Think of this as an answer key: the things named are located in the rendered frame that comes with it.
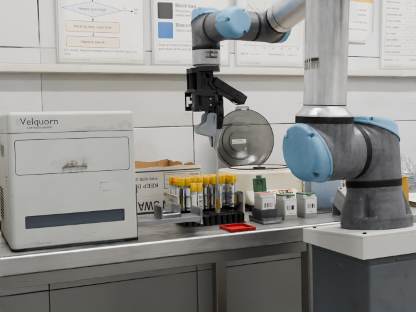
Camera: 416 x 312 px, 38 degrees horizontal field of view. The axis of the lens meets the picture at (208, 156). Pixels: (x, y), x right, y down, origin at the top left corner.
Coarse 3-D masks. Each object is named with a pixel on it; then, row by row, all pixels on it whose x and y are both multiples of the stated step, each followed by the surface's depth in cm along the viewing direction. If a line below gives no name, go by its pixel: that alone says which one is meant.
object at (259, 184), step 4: (256, 176) 163; (260, 176) 163; (256, 180) 163; (260, 180) 163; (264, 180) 164; (256, 184) 163; (260, 184) 163; (264, 184) 164; (256, 188) 163; (260, 188) 163; (264, 188) 163; (256, 192) 162
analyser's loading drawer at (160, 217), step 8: (160, 208) 143; (176, 208) 147; (192, 208) 151; (200, 208) 147; (152, 216) 148; (160, 216) 144; (168, 216) 144; (176, 216) 145; (184, 216) 147; (192, 216) 147; (200, 216) 147; (144, 224) 141; (152, 224) 142; (160, 224) 143
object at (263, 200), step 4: (260, 192) 162; (264, 192) 162; (268, 192) 162; (256, 196) 161; (260, 196) 159; (264, 196) 158; (268, 196) 158; (272, 196) 159; (256, 200) 161; (260, 200) 159; (264, 200) 158; (268, 200) 158; (272, 200) 159; (256, 204) 161; (260, 204) 159; (264, 204) 158; (268, 204) 159; (272, 204) 159; (260, 208) 159; (264, 208) 158; (268, 208) 159; (272, 208) 159
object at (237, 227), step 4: (232, 224) 153; (236, 224) 153; (240, 224) 154; (244, 224) 153; (220, 228) 151; (224, 228) 149; (228, 228) 147; (232, 228) 150; (236, 228) 146; (240, 228) 147; (244, 228) 147; (248, 228) 147; (252, 228) 148
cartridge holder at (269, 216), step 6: (252, 210) 162; (258, 210) 159; (264, 210) 158; (270, 210) 158; (276, 210) 159; (252, 216) 162; (258, 216) 159; (264, 216) 158; (270, 216) 158; (276, 216) 159; (264, 222) 156; (270, 222) 157; (276, 222) 157
